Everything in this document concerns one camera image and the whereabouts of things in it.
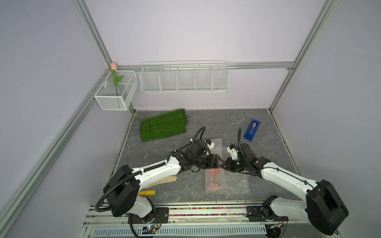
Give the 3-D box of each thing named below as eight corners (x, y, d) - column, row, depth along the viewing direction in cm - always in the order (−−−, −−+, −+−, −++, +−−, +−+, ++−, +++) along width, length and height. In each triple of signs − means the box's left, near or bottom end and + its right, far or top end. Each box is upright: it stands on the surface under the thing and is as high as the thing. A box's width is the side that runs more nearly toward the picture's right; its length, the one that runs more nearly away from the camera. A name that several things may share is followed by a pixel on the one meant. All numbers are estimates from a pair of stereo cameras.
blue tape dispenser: (242, 137, 107) (245, 131, 101) (249, 124, 114) (252, 118, 108) (251, 141, 104) (254, 136, 98) (257, 128, 112) (261, 122, 106)
